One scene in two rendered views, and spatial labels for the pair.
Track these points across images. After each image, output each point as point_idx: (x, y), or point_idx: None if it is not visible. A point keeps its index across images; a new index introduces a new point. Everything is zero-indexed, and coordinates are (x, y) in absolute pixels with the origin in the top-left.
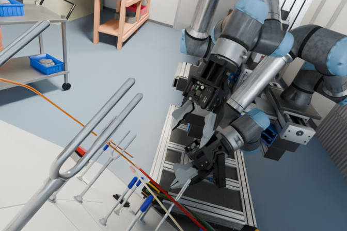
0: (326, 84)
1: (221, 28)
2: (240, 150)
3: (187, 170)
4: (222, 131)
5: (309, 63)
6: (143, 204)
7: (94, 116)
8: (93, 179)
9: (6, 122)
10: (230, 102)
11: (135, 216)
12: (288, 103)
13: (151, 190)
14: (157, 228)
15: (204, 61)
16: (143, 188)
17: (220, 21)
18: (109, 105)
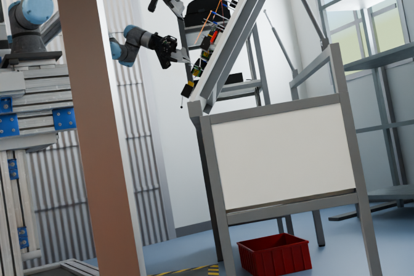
0: (52, 37)
1: None
2: (131, 65)
3: (180, 49)
4: (150, 34)
5: (10, 35)
6: None
7: None
8: (233, 3)
9: None
10: (111, 36)
11: None
12: None
13: (214, 24)
14: (223, 29)
15: (34, 34)
16: (212, 32)
17: None
18: None
